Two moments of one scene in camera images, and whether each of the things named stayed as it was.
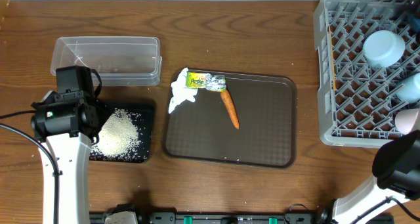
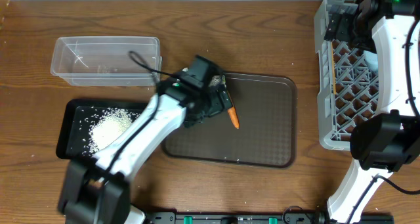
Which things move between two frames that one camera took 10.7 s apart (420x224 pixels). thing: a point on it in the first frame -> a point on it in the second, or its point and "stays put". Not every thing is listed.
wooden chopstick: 332,58 stays put
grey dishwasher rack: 357,102 stays put
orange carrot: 230,107 stays put
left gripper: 94,106 -> 221,102
